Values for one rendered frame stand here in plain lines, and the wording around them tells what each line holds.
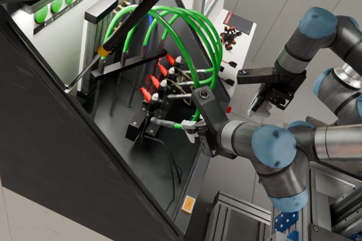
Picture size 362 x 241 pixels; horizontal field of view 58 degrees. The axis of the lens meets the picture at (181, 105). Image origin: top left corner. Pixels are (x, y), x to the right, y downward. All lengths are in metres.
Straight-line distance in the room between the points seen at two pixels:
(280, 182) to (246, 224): 1.36
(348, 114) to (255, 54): 2.30
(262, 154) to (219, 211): 1.38
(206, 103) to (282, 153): 0.23
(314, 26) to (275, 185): 0.36
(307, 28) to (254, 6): 2.46
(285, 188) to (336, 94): 0.67
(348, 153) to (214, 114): 0.29
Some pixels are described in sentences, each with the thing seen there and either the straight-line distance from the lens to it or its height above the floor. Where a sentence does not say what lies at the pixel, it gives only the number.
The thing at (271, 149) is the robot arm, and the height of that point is 1.44.
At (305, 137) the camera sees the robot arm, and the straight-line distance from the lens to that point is 0.76.
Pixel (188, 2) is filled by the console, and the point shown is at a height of 1.27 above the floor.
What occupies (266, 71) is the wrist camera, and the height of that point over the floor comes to 1.37.
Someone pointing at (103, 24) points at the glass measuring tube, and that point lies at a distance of 1.12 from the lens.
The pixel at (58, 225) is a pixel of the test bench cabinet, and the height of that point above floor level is 0.71.
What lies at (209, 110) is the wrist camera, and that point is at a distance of 0.75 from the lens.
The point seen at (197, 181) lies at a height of 0.95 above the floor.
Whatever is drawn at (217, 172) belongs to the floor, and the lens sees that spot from 2.38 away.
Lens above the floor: 1.84
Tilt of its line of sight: 43 degrees down
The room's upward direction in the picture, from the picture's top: 23 degrees clockwise
